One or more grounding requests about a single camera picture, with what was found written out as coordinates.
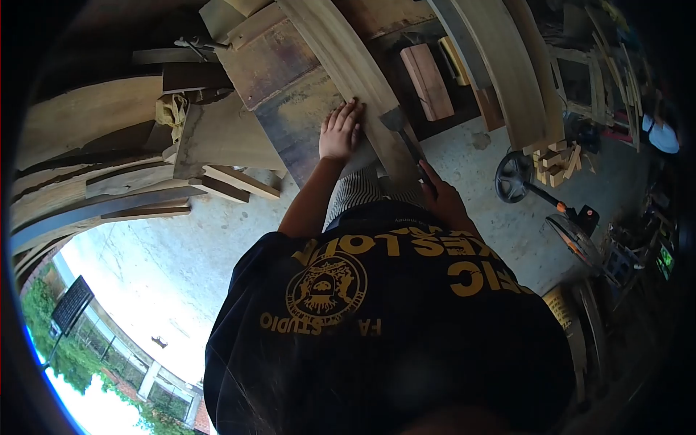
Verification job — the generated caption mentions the person's body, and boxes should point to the person's body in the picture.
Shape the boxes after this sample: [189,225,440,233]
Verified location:
[204,200,577,435]

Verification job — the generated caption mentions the pile of rough timber boards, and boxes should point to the pile of rough timber boards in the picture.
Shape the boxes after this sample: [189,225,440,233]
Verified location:
[10,48,288,283]

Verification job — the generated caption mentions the metal clamp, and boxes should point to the metal clamp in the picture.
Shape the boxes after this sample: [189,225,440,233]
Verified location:
[173,35,232,62]

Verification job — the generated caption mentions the wooden frames and slats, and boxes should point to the wooden frames and slats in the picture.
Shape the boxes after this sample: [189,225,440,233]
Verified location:
[546,3,656,154]

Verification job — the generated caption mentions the person's right hand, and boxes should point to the person's right hand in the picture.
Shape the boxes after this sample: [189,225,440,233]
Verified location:
[418,160,475,231]

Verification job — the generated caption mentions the black spoked wheel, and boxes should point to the black spoked wheel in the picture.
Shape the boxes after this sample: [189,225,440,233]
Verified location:
[494,150,535,204]

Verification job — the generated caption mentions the yellow cloth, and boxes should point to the yellow cloth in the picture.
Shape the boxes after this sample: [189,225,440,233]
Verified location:
[155,93,189,144]

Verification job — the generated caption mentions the person's legs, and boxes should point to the person's legs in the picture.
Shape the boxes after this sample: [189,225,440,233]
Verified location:
[324,163,426,230]

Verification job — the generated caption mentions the pile of small wood offcuts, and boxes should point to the pile of small wood offcuts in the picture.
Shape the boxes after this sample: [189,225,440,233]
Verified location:
[530,140,586,189]

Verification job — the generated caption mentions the long pale wooden plank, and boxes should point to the long pale wooden plank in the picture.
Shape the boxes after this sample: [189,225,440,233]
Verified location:
[276,0,426,192]

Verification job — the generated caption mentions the orange and black mitre saw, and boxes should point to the orange and black mitre saw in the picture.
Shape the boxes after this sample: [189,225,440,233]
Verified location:
[524,182,605,273]

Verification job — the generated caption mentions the person's right fingers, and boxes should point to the person's right fingers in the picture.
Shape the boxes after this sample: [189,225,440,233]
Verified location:
[418,160,443,189]

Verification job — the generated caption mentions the reddish wood block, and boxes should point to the reddish wood block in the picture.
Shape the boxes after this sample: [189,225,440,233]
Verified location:
[399,43,455,122]

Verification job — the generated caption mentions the wide-blade chisel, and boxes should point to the wide-blade chisel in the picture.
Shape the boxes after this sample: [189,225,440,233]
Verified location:
[378,107,439,198]

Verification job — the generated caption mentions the rusty metal workbench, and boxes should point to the rusty metal workbench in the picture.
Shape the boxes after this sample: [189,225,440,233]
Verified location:
[199,0,436,188]

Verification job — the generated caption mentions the fence with white posts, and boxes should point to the fence with white posts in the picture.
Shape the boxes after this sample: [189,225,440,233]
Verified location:
[51,253,204,430]

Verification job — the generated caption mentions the stack of long curved planks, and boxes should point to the stack of long curved planks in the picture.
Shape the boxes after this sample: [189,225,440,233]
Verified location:
[426,0,566,156]

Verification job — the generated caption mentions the black sign board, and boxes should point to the black sign board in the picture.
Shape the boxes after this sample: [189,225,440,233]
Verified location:
[50,274,95,336]

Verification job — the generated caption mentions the yellow flat bar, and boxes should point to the yellow flat bar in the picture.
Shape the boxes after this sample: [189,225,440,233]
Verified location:
[438,36,471,87]

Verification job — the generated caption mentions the person's left hand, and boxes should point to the person's left hand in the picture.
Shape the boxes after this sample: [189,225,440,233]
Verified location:
[319,97,364,163]

